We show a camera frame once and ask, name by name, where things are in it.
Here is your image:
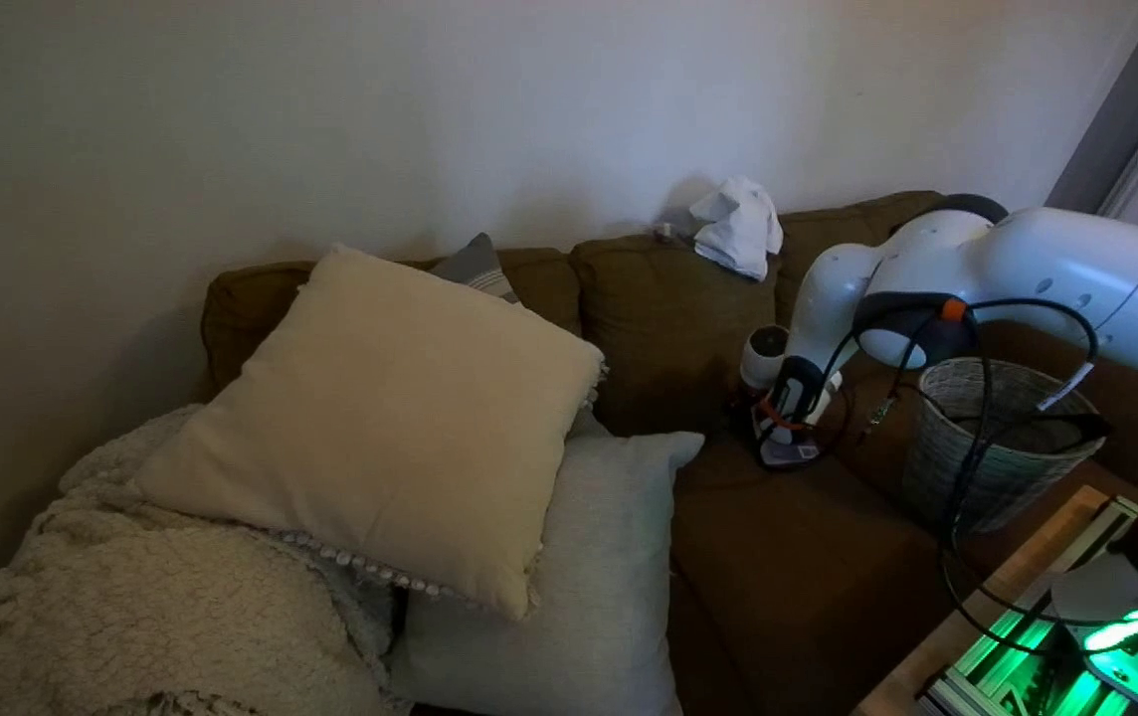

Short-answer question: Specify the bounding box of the brown fabric sofa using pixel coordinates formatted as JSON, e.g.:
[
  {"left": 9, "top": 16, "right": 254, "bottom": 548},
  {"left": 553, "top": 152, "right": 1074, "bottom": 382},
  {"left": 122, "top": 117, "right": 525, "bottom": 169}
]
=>
[{"left": 200, "top": 189, "right": 1138, "bottom": 716}]

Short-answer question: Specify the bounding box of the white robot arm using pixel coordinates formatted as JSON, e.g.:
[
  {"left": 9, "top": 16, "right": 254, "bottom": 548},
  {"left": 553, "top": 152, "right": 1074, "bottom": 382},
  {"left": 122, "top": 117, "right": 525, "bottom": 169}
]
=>
[{"left": 752, "top": 194, "right": 1138, "bottom": 467}]

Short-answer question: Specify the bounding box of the small grey pillow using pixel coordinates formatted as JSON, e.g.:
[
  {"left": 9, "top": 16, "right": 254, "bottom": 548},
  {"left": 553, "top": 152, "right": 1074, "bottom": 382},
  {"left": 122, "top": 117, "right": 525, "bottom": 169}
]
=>
[{"left": 433, "top": 237, "right": 515, "bottom": 303}]

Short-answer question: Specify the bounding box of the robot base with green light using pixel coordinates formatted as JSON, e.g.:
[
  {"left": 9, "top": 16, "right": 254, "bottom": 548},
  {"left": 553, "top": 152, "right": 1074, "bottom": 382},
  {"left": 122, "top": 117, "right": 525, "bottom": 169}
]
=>
[{"left": 915, "top": 496, "right": 1138, "bottom": 716}]

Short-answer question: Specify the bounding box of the cream square pillow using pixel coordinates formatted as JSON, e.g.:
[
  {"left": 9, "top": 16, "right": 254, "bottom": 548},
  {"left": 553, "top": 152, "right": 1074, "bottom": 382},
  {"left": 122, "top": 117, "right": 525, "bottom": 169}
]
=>
[{"left": 139, "top": 250, "right": 602, "bottom": 618}]

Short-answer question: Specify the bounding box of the blue paperback book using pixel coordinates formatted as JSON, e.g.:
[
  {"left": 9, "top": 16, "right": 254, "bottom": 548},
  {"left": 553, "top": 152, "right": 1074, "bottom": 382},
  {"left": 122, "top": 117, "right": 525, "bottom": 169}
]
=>
[{"left": 754, "top": 429, "right": 818, "bottom": 471}]

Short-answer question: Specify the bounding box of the grey woven basket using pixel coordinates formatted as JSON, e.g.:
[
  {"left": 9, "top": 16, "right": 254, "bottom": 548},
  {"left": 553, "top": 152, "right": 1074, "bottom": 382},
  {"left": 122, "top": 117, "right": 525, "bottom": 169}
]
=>
[{"left": 899, "top": 357, "right": 1108, "bottom": 539}]

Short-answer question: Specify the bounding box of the white knitted throw blanket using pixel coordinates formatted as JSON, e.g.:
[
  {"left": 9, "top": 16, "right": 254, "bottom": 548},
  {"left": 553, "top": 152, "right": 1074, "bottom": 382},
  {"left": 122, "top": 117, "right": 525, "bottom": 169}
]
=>
[{"left": 0, "top": 405, "right": 411, "bottom": 716}]

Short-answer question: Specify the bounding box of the white square pillow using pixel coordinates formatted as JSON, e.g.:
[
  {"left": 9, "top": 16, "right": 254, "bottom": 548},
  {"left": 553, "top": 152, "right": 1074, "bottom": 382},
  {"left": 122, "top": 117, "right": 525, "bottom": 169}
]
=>
[{"left": 389, "top": 429, "right": 702, "bottom": 716}]

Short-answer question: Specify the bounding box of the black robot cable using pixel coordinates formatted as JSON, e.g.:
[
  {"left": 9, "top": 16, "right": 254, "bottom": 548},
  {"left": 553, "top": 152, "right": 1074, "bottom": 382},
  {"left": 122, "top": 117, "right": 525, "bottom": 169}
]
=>
[{"left": 842, "top": 292, "right": 1138, "bottom": 710}]

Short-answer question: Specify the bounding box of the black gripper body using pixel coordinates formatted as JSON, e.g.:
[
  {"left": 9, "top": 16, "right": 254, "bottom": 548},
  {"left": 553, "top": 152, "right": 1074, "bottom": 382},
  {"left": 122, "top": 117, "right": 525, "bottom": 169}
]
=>
[{"left": 754, "top": 357, "right": 830, "bottom": 425}]

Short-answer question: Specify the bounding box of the white crumpled cloth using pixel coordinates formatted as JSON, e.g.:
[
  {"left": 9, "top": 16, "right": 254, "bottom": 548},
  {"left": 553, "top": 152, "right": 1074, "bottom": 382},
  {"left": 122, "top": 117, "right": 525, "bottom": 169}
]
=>
[{"left": 656, "top": 174, "right": 783, "bottom": 282}]

